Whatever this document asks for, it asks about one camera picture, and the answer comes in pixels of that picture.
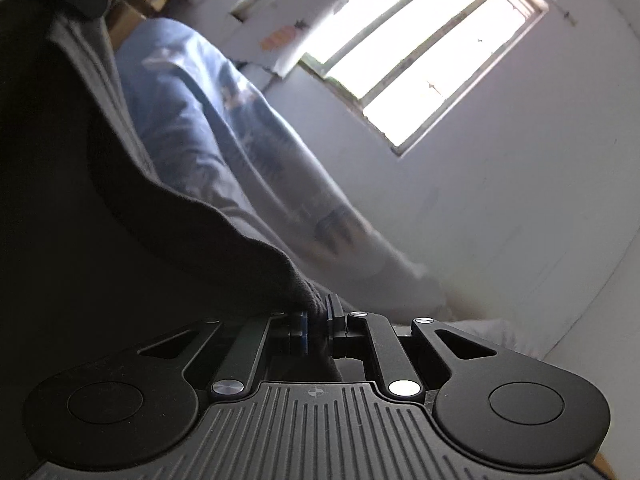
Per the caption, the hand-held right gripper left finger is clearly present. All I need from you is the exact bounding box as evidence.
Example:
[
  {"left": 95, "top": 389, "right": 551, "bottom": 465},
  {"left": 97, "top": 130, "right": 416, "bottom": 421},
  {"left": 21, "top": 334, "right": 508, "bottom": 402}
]
[{"left": 135, "top": 310, "right": 309, "bottom": 401}]

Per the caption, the blue printed quilt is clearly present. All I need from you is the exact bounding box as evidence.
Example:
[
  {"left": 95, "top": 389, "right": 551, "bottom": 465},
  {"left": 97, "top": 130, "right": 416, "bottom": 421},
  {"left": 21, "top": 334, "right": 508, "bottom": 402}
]
[{"left": 112, "top": 17, "right": 453, "bottom": 321}]

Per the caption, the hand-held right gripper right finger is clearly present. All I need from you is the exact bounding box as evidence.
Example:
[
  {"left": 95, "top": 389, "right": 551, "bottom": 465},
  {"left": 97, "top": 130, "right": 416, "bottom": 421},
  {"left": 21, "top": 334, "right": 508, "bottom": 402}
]
[{"left": 324, "top": 294, "right": 501, "bottom": 401}]

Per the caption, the dark grey t-shirt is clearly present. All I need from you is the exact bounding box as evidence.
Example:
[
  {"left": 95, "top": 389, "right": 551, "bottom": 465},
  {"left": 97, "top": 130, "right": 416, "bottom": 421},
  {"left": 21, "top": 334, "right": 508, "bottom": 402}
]
[{"left": 0, "top": 0, "right": 351, "bottom": 461}]

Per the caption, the barred window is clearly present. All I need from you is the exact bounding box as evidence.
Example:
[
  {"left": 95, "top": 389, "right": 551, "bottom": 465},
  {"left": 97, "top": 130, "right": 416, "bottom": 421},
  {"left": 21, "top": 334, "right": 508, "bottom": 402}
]
[{"left": 297, "top": 0, "right": 551, "bottom": 158}]

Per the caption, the wooden cabinet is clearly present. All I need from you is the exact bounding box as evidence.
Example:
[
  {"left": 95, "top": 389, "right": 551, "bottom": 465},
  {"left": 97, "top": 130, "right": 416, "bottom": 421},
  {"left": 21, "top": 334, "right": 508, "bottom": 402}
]
[{"left": 104, "top": 0, "right": 168, "bottom": 50}]

